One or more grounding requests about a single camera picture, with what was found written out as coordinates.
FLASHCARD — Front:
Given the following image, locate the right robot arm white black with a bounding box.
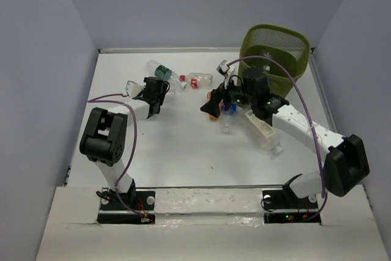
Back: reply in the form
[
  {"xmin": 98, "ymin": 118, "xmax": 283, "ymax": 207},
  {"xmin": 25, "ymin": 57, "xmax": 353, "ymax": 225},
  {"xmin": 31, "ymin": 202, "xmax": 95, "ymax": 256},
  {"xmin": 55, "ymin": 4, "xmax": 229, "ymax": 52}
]
[{"xmin": 211, "ymin": 65, "xmax": 370, "ymax": 207}]

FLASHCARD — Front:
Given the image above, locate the blue label bottle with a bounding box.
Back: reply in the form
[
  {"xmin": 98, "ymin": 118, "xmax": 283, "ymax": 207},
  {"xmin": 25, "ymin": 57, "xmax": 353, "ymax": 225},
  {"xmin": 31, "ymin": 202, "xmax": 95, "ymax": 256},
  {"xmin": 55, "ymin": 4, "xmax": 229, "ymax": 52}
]
[{"xmin": 222, "ymin": 104, "xmax": 237, "ymax": 116}]

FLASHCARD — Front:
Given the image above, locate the clear jar with residue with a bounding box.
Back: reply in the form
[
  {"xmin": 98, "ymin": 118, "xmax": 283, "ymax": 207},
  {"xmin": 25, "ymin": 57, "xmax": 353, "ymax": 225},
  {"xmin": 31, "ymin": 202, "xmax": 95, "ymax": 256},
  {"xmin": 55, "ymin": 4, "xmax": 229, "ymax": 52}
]
[{"xmin": 219, "ymin": 114, "xmax": 240, "ymax": 135}]

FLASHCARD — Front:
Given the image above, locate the red label clear bottle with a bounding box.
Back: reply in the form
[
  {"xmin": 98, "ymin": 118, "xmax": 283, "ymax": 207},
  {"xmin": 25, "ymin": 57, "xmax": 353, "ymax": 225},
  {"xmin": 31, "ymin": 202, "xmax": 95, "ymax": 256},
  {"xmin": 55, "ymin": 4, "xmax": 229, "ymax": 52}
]
[{"xmin": 180, "ymin": 73, "xmax": 213, "ymax": 89}]

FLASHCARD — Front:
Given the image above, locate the clear wide jar bottle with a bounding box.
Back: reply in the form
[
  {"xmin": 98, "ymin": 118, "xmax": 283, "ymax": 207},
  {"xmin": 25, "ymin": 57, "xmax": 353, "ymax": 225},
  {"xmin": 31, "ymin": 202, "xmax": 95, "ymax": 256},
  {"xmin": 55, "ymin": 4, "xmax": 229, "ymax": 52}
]
[{"xmin": 164, "ymin": 81, "xmax": 177, "ymax": 102}]

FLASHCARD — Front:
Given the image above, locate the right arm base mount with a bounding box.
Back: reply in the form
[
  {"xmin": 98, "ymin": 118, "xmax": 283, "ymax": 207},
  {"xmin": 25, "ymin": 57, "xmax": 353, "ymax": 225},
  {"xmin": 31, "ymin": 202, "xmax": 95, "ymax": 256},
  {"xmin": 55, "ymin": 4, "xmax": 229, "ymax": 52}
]
[{"xmin": 260, "ymin": 175, "xmax": 321, "ymax": 224}]

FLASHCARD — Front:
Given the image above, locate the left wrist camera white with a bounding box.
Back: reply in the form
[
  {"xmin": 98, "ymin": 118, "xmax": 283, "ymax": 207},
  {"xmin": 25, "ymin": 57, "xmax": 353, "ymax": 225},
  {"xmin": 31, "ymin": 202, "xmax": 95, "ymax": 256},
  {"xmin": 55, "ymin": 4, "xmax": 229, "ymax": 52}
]
[{"xmin": 123, "ymin": 81, "xmax": 144, "ymax": 98}]

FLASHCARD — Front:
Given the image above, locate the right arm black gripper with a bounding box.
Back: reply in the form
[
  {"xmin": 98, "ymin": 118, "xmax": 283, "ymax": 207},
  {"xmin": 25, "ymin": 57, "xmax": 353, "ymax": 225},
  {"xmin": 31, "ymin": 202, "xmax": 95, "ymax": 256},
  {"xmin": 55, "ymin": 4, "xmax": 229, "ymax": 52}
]
[{"xmin": 199, "ymin": 75, "xmax": 255, "ymax": 118}]

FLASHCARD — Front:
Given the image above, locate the metal rail table edge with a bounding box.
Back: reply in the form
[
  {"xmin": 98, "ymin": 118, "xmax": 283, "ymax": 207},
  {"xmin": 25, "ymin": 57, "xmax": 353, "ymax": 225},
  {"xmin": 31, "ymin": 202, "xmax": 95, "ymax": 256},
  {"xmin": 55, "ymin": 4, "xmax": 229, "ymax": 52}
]
[{"xmin": 309, "ymin": 48, "xmax": 337, "ymax": 132}]

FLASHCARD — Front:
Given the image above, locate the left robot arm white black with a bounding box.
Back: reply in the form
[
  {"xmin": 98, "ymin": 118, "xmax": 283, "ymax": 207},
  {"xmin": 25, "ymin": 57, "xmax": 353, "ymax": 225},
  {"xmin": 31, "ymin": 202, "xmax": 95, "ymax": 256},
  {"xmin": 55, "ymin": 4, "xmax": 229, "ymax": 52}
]
[{"xmin": 79, "ymin": 76, "xmax": 170, "ymax": 209}]

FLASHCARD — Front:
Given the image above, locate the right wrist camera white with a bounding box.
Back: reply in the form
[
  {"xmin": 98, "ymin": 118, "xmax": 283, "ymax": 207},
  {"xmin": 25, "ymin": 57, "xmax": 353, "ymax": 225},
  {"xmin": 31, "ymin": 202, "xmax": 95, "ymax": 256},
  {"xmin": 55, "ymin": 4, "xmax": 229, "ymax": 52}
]
[{"xmin": 216, "ymin": 60, "xmax": 236, "ymax": 89}]

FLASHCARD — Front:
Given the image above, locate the green mesh waste bin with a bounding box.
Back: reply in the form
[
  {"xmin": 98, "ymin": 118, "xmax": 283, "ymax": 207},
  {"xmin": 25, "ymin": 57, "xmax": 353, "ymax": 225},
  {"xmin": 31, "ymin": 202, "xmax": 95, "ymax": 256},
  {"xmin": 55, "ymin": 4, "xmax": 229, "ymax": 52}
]
[{"xmin": 238, "ymin": 24, "xmax": 310, "ymax": 98}]

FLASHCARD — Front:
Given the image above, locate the orange juice bottle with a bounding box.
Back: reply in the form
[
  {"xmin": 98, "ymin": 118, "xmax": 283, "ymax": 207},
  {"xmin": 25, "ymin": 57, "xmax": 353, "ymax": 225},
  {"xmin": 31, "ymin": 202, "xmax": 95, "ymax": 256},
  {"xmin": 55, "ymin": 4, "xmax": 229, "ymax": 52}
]
[{"xmin": 207, "ymin": 90, "xmax": 222, "ymax": 120}]

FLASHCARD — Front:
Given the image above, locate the clear bottle white label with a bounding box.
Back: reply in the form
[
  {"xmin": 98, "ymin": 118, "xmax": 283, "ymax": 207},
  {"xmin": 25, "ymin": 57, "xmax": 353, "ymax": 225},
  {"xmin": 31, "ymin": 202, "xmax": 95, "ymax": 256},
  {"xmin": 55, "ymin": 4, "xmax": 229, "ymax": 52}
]
[{"xmin": 243, "ymin": 110, "xmax": 283, "ymax": 156}]

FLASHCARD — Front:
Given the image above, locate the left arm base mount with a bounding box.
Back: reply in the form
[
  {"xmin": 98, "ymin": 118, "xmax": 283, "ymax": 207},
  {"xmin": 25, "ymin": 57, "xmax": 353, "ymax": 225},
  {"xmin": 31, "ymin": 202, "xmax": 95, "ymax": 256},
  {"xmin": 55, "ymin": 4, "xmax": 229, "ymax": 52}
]
[{"xmin": 95, "ymin": 188, "xmax": 156, "ymax": 225}]

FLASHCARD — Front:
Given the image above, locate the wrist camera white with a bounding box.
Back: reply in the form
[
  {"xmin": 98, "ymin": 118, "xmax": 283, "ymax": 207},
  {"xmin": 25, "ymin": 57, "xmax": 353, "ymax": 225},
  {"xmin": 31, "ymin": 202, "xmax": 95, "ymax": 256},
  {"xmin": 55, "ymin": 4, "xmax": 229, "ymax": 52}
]
[
  {"xmin": 123, "ymin": 81, "xmax": 144, "ymax": 98},
  {"xmin": 216, "ymin": 60, "xmax": 236, "ymax": 89}
]

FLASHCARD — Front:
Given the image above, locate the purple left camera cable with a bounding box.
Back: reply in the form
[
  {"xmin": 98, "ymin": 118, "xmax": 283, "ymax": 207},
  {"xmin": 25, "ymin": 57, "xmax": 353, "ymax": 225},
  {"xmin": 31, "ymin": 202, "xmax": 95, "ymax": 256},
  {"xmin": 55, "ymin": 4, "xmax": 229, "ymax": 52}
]
[{"xmin": 87, "ymin": 94, "xmax": 153, "ymax": 222}]

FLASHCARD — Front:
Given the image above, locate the green label water bottle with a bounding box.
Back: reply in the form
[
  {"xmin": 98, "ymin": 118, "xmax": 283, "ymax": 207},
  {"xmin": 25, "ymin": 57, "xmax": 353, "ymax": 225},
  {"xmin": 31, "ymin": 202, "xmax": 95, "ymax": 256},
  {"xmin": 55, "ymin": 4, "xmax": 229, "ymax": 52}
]
[{"xmin": 145, "ymin": 60, "xmax": 188, "ymax": 90}]

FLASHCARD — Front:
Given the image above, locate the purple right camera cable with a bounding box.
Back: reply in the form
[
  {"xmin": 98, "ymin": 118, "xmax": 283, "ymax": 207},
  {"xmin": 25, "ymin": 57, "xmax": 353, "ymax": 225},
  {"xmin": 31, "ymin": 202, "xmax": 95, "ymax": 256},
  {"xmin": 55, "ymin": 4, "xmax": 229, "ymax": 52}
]
[{"xmin": 227, "ymin": 56, "xmax": 327, "ymax": 222}]

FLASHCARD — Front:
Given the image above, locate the purple camera cable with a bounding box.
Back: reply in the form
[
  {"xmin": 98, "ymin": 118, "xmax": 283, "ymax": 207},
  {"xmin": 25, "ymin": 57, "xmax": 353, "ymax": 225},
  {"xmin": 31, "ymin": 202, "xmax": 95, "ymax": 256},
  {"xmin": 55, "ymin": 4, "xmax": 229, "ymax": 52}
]
[
  {"xmin": 87, "ymin": 94, "xmax": 153, "ymax": 222},
  {"xmin": 227, "ymin": 56, "xmax": 327, "ymax": 222}
]

